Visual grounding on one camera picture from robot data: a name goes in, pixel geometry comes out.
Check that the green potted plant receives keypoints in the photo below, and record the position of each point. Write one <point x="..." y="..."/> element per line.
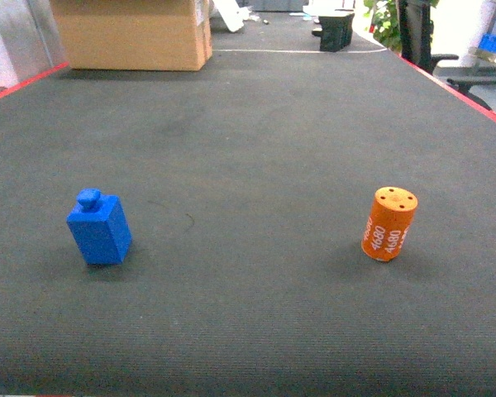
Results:
<point x="395" y="22"/>

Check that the black plastic crate stack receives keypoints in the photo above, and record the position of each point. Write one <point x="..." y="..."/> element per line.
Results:
<point x="335" y="31"/>

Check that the black conveyor belt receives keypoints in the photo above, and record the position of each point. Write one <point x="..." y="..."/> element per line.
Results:
<point x="247" y="187"/>

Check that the black office chair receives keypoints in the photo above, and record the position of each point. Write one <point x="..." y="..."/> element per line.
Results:
<point x="429" y="61"/>

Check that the large cardboard box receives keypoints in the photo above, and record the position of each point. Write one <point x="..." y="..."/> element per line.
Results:
<point x="134" y="35"/>

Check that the blue block part with knob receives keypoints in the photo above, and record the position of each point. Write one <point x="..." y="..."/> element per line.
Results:
<point x="99" y="227"/>

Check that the red conveyor side rail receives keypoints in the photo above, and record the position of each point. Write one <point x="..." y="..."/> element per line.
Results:
<point x="460" y="87"/>

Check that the white foam piece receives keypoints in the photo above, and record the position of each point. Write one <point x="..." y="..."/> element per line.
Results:
<point x="231" y="13"/>

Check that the orange cylindrical cap 4680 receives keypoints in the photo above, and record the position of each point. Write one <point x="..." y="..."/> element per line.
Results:
<point x="391" y="215"/>

